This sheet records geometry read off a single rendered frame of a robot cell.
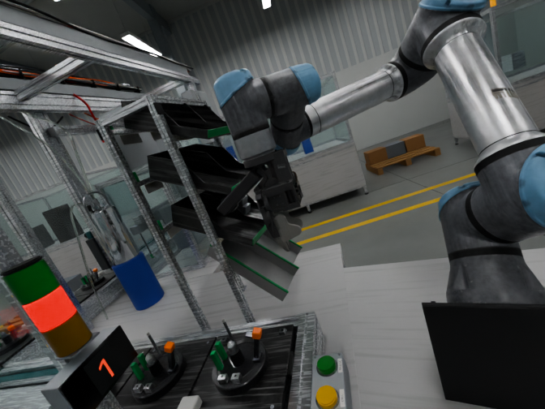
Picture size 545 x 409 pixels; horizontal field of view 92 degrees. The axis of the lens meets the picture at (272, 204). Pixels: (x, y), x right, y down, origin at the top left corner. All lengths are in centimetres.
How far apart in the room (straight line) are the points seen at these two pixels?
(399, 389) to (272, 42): 904
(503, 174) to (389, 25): 938
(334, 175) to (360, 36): 586
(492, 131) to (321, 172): 395
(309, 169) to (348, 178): 66
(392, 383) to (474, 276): 32
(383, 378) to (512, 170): 51
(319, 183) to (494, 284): 401
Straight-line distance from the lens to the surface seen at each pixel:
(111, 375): 60
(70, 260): 670
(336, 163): 447
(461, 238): 63
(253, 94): 50
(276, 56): 919
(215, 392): 75
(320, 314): 97
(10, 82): 192
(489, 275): 60
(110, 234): 151
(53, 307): 54
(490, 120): 60
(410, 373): 78
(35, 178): 1266
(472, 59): 67
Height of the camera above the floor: 146
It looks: 14 degrees down
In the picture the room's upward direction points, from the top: 21 degrees counter-clockwise
